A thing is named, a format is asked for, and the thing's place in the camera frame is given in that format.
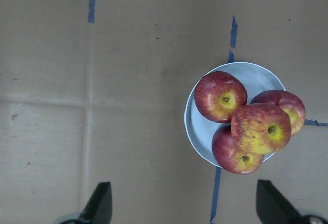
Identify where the light blue plate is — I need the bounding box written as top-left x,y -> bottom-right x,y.
184,62 -> 286,167

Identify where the red apple on plate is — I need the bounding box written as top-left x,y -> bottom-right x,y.
251,90 -> 306,136
194,71 -> 248,123
212,125 -> 264,175

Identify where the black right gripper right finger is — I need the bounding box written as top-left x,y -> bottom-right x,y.
256,179 -> 327,224

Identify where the red yellow apple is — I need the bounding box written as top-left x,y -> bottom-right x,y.
231,103 -> 292,155

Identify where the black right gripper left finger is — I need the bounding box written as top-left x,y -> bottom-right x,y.
55,182 -> 112,224

